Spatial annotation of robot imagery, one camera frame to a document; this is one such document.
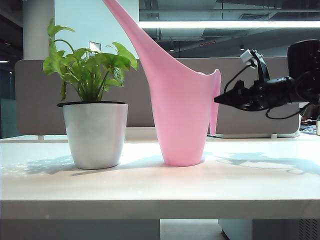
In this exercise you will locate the wide white partition foot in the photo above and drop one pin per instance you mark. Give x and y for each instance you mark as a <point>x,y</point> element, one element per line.
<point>250,136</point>

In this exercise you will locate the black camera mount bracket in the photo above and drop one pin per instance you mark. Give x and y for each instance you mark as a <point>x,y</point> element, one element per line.
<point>263,70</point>

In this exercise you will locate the green leafy plant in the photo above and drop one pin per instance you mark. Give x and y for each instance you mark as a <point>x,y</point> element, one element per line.
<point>87,75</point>

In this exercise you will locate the paper sign on pillar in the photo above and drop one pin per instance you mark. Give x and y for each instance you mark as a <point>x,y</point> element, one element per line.
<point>95,46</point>

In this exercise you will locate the small tan box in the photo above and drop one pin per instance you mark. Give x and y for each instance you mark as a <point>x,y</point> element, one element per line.
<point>318,127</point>

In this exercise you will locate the long ceiling light strip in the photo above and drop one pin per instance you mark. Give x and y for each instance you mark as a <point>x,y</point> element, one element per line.
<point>225,24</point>

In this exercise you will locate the small white partition foot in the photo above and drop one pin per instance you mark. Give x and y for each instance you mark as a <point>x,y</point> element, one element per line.
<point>40,137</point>

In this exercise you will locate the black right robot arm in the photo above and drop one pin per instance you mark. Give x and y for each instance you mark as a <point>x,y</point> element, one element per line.
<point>305,62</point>

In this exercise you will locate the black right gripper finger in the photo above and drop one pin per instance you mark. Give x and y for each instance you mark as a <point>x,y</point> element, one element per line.
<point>243,105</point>
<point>232,96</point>

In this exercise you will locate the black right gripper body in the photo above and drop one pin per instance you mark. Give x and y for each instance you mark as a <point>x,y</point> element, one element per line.
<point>272,92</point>

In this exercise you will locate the grey desk partition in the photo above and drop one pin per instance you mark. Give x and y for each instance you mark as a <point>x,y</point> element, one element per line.
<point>145,100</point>

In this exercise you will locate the pink plastic watering can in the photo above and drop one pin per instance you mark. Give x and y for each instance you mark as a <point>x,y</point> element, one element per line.
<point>180,112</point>

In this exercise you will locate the white plant pot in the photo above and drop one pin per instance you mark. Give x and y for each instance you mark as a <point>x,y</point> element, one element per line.
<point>95,137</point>

